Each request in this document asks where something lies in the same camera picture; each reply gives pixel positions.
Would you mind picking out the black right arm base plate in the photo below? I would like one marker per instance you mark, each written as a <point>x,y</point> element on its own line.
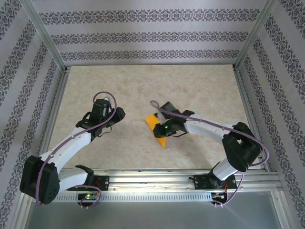
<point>201,183</point>

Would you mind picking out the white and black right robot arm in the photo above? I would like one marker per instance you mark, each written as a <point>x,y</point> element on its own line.
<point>205,126</point>

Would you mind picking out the aluminium corner post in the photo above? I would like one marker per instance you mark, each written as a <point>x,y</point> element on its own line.
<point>253,35</point>
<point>44,35</point>

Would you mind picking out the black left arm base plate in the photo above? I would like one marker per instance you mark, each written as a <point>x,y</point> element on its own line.
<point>103,182</point>

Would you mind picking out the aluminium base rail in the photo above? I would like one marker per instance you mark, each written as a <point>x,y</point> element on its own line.
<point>152,181</point>

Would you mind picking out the aluminium lower frame bar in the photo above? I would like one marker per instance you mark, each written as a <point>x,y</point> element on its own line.
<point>279,210</point>
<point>23,218</point>

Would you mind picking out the orange paper sheet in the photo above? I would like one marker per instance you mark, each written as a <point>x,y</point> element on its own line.
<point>150,121</point>

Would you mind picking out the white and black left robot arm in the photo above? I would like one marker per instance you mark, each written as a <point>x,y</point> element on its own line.
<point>69,145</point>

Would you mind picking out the aluminium side rail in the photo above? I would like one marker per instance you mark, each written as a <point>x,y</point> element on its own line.
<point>53,119</point>
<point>250,119</point>

